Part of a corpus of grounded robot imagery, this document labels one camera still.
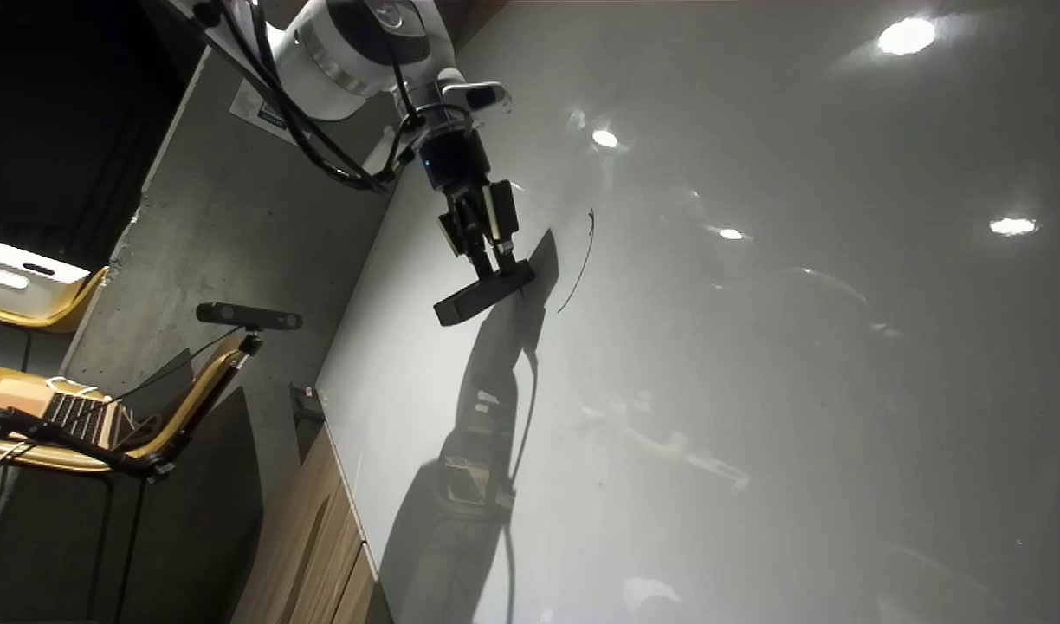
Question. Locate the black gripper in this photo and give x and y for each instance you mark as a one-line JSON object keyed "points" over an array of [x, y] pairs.
{"points": [[467, 191]]}

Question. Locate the black whiteboard duster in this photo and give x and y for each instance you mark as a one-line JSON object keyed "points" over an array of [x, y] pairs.
{"points": [[478, 300]]}

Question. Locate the large white whiteboard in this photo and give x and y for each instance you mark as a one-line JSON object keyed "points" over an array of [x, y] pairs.
{"points": [[784, 403]]}

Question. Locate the yellow wooden chair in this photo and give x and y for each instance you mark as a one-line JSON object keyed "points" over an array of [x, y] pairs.
{"points": [[194, 403], [45, 314]]}

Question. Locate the wooden cabinet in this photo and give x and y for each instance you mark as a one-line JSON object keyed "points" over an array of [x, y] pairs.
{"points": [[308, 556]]}

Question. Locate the black wall bracket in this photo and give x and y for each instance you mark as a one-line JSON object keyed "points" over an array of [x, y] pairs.
{"points": [[306, 407]]}

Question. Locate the black bar camera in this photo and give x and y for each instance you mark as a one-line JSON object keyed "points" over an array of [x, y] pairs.
{"points": [[249, 318]]}

